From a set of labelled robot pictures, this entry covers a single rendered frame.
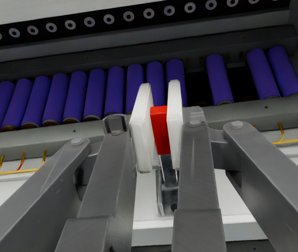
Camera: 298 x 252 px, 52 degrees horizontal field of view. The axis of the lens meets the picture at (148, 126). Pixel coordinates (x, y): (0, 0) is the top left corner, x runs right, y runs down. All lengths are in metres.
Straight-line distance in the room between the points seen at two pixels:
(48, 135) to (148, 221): 0.12
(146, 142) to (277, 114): 0.14
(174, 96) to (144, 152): 0.04
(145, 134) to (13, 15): 0.09
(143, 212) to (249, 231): 0.08
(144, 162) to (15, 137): 0.17
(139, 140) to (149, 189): 0.11
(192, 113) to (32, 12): 0.10
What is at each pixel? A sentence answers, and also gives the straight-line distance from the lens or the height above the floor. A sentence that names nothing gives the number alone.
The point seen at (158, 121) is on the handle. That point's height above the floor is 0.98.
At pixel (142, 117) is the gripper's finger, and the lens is 0.15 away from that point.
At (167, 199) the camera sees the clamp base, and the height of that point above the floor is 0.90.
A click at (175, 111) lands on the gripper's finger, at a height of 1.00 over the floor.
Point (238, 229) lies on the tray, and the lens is 0.26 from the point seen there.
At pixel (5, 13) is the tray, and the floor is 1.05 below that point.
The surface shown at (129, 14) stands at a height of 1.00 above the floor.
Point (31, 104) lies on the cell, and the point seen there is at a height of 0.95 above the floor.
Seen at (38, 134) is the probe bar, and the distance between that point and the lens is 0.29.
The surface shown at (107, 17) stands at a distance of 0.33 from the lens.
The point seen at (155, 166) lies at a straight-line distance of 0.26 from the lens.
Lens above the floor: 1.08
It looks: 35 degrees down
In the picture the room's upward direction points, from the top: 10 degrees counter-clockwise
